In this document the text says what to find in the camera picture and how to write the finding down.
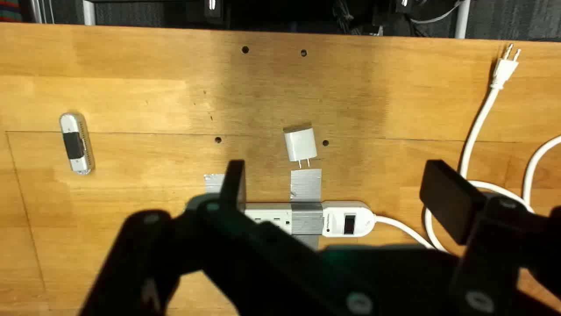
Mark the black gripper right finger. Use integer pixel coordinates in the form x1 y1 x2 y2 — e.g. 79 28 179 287
419 157 561 316

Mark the white charger head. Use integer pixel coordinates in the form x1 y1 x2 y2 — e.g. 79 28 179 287
282 122 321 170

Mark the white metal post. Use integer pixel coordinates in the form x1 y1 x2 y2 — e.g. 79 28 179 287
80 0 96 26
454 0 473 40

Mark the grey tape strip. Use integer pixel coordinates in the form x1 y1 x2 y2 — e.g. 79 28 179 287
289 168 326 251

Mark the small white and black device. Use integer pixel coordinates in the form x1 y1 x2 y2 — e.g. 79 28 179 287
58 110 96 177

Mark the thin white background cable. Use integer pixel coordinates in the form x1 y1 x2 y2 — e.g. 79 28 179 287
406 0 464 26

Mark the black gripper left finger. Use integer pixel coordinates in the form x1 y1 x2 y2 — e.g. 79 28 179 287
80 157 389 316

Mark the white power cord with plug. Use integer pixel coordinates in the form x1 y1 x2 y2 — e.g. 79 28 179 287
373 42 561 252

